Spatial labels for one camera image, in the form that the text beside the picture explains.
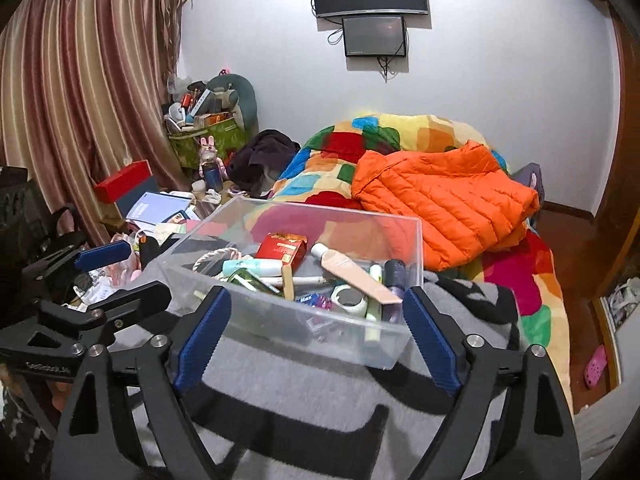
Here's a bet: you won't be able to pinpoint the clear plastic box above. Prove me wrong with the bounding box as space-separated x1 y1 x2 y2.
159 196 425 371

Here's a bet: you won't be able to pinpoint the long red box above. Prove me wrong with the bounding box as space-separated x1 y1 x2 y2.
93 160 152 204

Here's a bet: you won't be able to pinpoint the orange down jacket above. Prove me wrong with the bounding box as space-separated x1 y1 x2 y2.
351 141 541 271

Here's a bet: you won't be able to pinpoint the green bag of clutter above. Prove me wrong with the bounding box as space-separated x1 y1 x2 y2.
167 120 238 168

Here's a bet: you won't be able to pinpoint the mint and white tube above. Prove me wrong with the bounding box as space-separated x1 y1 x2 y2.
222 260 283 277

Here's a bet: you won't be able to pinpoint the braided rope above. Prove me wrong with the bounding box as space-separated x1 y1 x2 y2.
192 247 241 273

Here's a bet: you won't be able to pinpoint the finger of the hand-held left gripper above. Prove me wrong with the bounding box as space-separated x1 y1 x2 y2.
20 240 133 287
37 281 174 334

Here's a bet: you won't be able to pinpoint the dark green container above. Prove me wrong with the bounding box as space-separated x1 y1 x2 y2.
227 270 281 295

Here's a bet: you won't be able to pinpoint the blue purple packet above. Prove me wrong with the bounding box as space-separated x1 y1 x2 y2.
295 294 333 311

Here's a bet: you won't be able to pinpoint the grey and black blanket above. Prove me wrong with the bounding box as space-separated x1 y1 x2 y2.
125 255 526 480

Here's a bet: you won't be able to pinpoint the blue notebook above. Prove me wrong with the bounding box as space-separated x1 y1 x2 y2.
125 191 193 223

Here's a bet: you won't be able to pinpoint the pink plastic bag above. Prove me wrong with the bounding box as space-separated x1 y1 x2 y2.
110 232 146 281

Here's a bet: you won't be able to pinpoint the colourful patchwork blanket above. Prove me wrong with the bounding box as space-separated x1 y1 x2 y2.
272 114 571 401

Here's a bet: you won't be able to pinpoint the dark purple bottle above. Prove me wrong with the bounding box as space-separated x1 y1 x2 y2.
384 260 407 323

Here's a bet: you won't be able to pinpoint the white slim pen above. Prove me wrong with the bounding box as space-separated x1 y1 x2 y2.
260 275 333 286

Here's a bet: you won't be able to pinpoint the white round device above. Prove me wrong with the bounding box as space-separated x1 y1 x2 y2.
331 285 369 317

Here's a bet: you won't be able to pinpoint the white shoes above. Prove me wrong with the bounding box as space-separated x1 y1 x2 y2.
607 280 640 321

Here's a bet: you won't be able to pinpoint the red carton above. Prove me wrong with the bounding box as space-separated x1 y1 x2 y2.
256 232 307 273

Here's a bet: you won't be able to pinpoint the striped brown curtain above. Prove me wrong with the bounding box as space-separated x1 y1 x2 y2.
0 0 193 246

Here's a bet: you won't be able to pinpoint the light green tube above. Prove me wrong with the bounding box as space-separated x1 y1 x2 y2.
366 264 385 356

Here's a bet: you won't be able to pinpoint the small black monitor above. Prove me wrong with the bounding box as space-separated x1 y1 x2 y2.
342 16 407 57

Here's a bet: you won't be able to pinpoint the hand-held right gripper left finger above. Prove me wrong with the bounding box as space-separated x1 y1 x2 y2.
50 285 233 480

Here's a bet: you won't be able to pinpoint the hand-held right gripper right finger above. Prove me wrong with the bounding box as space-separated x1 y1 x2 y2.
401 286 582 480

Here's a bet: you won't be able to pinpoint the pink rabbit toy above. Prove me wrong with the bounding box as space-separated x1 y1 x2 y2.
199 136 226 186

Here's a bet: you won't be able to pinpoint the peach tube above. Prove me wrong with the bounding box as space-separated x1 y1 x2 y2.
311 242 403 306

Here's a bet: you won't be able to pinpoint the pink clog shoe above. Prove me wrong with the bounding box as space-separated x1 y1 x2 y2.
584 345 608 388

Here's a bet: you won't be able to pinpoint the dark clothes pile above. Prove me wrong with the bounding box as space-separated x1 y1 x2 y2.
227 130 301 198

